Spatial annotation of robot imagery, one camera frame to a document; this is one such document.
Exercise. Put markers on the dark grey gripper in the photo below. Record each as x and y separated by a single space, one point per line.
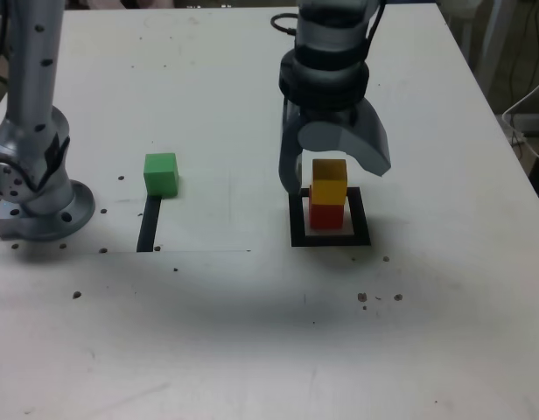
326 116

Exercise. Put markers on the yellow cube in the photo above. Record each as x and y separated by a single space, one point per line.
330 188

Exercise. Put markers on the red cube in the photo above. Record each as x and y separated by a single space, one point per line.
326 216

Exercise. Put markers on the green cube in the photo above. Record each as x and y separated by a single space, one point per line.
159 175

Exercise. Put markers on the black tape square outline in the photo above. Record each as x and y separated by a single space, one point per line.
361 219

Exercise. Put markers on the black tape strip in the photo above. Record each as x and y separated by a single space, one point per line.
148 227

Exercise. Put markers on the white metal post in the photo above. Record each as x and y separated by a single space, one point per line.
492 39

